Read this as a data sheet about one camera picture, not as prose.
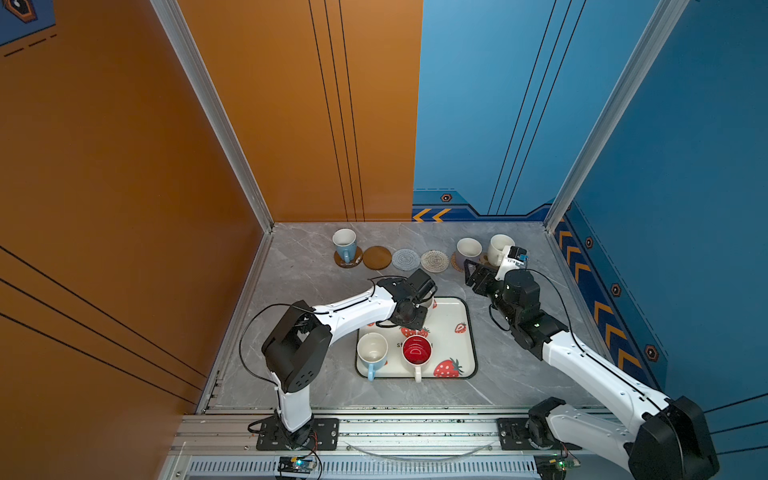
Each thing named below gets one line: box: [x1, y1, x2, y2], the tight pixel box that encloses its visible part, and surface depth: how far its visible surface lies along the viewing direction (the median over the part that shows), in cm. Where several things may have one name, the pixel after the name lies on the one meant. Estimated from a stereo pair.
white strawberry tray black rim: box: [355, 297, 478, 379], surface depth 89 cm
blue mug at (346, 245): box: [332, 228, 357, 263], surface depth 103 cm
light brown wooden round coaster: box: [362, 245, 392, 270], surface depth 111 cm
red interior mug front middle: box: [401, 334, 433, 383], surface depth 82 cm
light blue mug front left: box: [357, 332, 389, 381], surface depth 81 cm
